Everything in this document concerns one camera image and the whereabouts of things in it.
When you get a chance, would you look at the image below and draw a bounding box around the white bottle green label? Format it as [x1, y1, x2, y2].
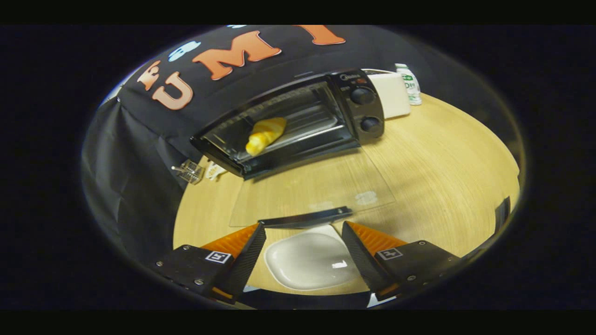
[394, 63, 423, 106]

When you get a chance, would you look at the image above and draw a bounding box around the white plate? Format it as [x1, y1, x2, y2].
[264, 224, 362, 292]

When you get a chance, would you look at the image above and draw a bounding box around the small white printed tag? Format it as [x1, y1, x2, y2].
[205, 161, 228, 181]

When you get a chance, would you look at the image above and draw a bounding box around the white rectangular box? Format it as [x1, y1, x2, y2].
[362, 69, 412, 120]

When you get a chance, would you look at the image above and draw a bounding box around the yellow croissant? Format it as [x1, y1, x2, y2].
[245, 117, 288, 157]

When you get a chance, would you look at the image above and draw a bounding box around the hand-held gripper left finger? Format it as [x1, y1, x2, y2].
[151, 222, 267, 305]

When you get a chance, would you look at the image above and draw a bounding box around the black toaster oven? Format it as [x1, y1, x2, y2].
[190, 68, 397, 229]

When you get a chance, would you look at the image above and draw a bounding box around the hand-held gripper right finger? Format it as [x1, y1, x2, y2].
[341, 221, 462, 302]

